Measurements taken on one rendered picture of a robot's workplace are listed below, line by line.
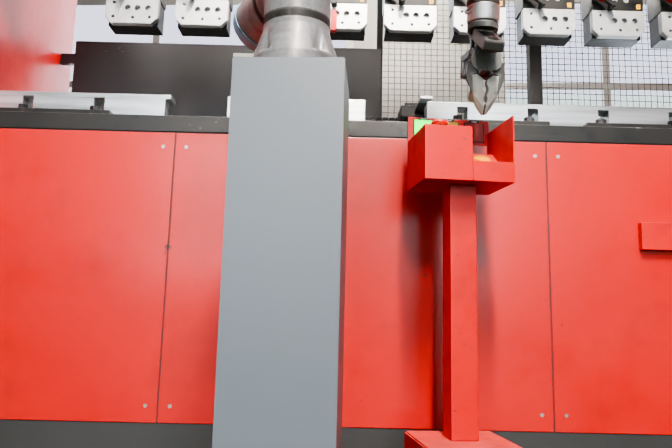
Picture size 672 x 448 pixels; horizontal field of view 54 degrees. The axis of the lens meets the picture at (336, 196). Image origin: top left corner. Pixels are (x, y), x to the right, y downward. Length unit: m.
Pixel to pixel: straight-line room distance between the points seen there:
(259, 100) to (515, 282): 0.93
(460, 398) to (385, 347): 0.30
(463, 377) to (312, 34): 0.78
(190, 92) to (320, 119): 1.51
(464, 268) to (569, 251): 0.41
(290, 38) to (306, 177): 0.24
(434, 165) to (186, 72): 1.34
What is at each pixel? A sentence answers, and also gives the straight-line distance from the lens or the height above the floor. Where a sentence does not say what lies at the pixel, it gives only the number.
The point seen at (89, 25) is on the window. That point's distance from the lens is 4.47.
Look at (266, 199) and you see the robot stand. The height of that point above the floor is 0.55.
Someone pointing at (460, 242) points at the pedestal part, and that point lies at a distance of 1.47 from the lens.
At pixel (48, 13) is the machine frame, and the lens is 2.63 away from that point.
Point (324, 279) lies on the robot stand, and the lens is 1.00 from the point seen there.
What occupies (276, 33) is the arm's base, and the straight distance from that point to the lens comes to 1.13.
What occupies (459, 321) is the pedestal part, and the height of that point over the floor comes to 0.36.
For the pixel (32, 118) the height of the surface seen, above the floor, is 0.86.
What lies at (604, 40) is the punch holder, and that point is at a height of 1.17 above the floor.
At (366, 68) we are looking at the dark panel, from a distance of 2.50.
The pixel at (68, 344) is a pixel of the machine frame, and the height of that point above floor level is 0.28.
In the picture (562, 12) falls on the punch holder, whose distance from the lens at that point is 2.09.
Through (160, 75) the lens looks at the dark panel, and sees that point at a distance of 2.57.
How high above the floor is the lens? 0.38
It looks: 10 degrees up
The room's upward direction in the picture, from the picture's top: 1 degrees clockwise
